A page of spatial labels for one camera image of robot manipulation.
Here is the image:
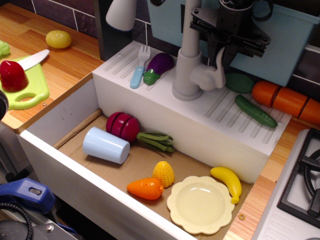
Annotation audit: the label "blue clamp device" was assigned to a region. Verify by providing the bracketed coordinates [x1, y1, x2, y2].
[0, 178, 56, 214]

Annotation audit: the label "yellow toy lemon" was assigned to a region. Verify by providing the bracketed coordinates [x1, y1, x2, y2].
[45, 30, 72, 49]

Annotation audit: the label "purple sliced toy beet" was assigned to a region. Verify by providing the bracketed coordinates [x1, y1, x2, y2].
[105, 112, 140, 143]

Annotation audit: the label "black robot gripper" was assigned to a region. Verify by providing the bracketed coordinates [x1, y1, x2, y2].
[190, 0, 272, 67]

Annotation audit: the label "white toy knife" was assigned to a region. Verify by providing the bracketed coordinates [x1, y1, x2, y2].
[17, 49, 50, 71]

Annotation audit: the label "red toy pepper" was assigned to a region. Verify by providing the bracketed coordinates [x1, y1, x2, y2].
[0, 60, 29, 93]

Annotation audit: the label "yellow toy banana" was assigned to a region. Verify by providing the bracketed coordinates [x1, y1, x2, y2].
[210, 166, 243, 204]

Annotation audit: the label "black stove burner grate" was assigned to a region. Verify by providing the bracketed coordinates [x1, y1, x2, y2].
[277, 128, 320, 228]

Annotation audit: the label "yellow toy corn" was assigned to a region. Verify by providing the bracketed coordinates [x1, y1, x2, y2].
[152, 161, 175, 188]

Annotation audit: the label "white hanging lamp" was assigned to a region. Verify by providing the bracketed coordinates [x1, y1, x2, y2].
[105, 0, 137, 32]

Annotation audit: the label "light blue storage bin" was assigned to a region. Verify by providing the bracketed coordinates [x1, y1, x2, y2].
[147, 0, 320, 86]

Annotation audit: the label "green toy vegetable piece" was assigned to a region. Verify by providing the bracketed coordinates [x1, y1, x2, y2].
[0, 40, 11, 58]

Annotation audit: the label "dark green toy avocado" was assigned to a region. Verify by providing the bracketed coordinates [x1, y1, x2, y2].
[225, 72, 255, 94]

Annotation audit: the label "orange sliced wooden carrot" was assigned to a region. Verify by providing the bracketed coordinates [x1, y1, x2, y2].
[251, 80, 320, 125]

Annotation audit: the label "white fork blue handle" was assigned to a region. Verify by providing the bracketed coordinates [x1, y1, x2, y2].
[129, 45, 151, 89]

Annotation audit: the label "lime green cutting board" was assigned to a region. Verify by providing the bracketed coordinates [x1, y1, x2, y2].
[0, 63, 50, 110]

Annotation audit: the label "purple toy eggplant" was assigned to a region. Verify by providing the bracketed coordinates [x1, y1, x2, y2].
[143, 52, 175, 86]

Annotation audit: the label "green toy cucumber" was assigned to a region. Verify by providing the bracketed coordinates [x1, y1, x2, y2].
[235, 95, 278, 129]

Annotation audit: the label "green felt beans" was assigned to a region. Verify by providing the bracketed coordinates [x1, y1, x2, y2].
[136, 132, 175, 153]

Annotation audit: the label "grey toy faucet with lever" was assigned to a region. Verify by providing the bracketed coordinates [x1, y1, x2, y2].
[172, 0, 226, 101]

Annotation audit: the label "black camera lens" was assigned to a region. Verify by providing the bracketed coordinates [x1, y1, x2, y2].
[0, 90, 9, 120]

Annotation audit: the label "orange plastic toy carrot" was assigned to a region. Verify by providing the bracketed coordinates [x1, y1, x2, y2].
[126, 177, 164, 200]

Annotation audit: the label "white toy stove top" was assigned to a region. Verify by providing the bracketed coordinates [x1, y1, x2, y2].
[252, 128, 320, 240]

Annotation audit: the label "light blue plastic cup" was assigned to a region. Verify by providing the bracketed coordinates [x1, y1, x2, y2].
[82, 127, 130, 165]

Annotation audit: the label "white toy sink unit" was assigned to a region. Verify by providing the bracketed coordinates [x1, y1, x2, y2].
[18, 42, 291, 240]

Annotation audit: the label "cream scalloped plate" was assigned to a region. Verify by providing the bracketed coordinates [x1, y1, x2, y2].
[166, 176, 235, 235]

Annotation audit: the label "black braided cable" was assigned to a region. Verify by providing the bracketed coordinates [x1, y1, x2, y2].
[0, 202, 35, 240]

